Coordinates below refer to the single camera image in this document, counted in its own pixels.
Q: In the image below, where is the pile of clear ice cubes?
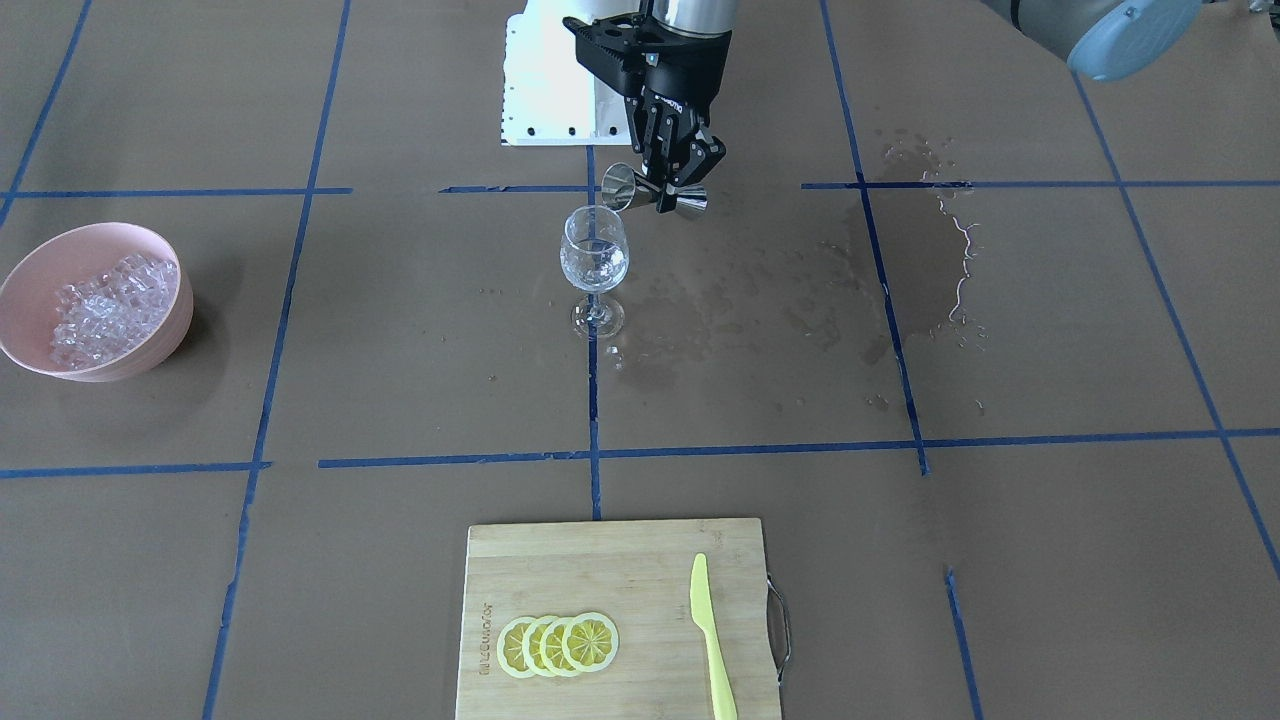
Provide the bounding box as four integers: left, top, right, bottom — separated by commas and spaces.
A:
49, 252, 180, 372

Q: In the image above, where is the steel cocktail jigger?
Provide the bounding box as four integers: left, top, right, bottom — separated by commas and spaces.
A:
600, 161, 708, 220

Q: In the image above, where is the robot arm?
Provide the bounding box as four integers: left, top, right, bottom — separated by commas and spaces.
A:
563, 1, 1201, 199

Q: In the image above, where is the lemon slice nearest front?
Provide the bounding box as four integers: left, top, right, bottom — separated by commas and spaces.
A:
498, 616, 538, 679

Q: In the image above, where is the bamboo cutting board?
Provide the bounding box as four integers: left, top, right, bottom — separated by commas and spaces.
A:
454, 518, 782, 719

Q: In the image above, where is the clear wine glass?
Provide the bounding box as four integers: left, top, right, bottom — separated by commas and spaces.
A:
559, 204, 630, 340

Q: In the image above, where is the lemon slice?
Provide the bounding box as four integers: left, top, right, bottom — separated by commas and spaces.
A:
498, 616, 538, 679
539, 618, 580, 678
561, 611, 620, 673
521, 615, 561, 676

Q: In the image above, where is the yellow plastic knife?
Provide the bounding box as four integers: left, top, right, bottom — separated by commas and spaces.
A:
689, 553, 739, 719

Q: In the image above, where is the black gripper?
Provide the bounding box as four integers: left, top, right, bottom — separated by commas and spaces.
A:
630, 35, 730, 188

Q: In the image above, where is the black camera wrist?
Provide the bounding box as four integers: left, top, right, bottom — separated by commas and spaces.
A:
561, 12, 653, 99

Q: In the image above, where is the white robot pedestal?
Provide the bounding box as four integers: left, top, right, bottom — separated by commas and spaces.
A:
500, 1, 641, 147

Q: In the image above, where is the pink bowl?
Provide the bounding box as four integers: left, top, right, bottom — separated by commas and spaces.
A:
1, 222, 195, 383

